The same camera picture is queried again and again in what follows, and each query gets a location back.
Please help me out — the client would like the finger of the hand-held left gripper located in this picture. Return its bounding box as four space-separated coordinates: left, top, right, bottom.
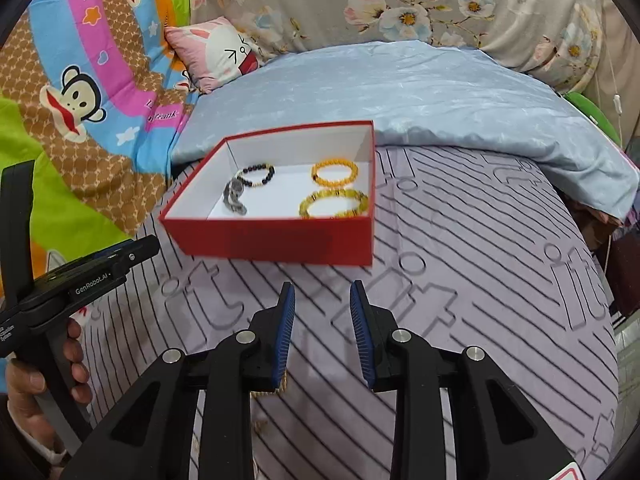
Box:
106 234 162 282

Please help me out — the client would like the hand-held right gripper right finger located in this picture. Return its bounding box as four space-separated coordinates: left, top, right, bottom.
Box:
350 280 586 480

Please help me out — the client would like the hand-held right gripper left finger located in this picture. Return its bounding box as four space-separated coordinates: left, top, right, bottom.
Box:
62 281 296 480

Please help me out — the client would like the thin gold chain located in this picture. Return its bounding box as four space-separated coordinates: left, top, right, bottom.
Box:
249 367 291 402

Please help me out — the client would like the red cardboard box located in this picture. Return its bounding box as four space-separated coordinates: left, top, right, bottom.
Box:
159 120 376 267

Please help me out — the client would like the person's left hand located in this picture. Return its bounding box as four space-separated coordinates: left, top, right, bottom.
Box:
0 317 96 461

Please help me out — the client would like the grey metal wristwatch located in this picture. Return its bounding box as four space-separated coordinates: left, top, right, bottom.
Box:
222 178 249 217

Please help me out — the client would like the cartoon monkey blanket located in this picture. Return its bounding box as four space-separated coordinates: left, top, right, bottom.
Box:
0 0 206 311

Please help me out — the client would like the pink rabbit pillow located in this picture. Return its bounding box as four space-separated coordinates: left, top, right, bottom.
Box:
164 16 266 95

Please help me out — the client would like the light blue quilt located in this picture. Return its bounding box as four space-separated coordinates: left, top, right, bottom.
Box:
170 40 640 221

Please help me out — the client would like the green plastic item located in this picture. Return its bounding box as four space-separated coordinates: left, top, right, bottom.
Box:
565 91 621 148

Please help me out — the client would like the grey floral quilt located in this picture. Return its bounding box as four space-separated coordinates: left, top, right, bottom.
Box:
187 0 608 93

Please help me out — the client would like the yellow bead bracelet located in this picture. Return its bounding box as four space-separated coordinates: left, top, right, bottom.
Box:
298 188 369 219

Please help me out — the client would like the black bead bracelet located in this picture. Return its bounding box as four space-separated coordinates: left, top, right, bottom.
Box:
235 161 277 190

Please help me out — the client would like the orange bead bracelet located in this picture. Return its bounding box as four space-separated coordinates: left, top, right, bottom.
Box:
311 158 355 187

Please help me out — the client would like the white cable with switch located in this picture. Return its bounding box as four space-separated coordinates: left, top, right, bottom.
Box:
597 45 626 151

